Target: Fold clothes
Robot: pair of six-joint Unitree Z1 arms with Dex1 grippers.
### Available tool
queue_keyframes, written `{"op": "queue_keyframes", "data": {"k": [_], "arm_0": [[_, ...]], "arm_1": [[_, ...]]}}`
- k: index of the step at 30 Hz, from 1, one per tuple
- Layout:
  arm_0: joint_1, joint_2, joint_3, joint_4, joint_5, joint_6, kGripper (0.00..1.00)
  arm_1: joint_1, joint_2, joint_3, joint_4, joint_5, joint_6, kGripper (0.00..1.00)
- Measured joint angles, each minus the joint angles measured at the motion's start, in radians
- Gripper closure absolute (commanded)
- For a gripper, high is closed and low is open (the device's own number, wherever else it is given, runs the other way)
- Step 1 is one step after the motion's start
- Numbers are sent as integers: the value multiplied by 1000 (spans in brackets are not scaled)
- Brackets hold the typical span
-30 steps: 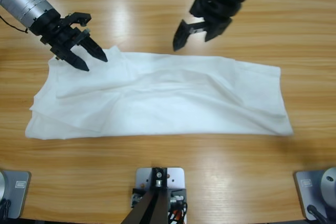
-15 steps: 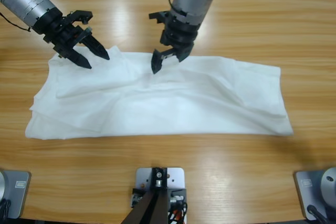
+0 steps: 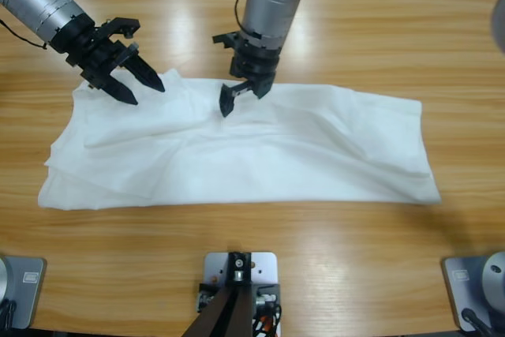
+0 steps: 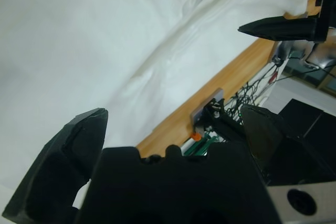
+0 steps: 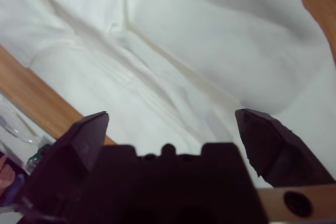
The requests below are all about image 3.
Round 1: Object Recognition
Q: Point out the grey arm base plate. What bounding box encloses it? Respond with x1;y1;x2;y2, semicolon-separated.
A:
440;249;505;332
0;254;48;331

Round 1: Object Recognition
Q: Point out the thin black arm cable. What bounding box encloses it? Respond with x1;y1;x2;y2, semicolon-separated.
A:
234;0;252;31
0;19;49;51

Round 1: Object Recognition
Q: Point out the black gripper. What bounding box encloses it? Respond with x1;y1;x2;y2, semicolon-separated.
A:
49;17;166;107
218;32;283;119

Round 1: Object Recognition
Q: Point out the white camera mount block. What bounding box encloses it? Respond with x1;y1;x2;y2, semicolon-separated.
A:
196;250;283;337

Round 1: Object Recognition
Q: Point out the white t-shirt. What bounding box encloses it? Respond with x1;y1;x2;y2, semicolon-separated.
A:
37;68;442;212

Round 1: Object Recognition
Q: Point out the dark camera post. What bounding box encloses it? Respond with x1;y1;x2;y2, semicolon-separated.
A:
183;250;253;337

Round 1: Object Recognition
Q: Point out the black base power cable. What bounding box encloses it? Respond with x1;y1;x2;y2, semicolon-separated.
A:
0;299;19;330
460;307;498;337

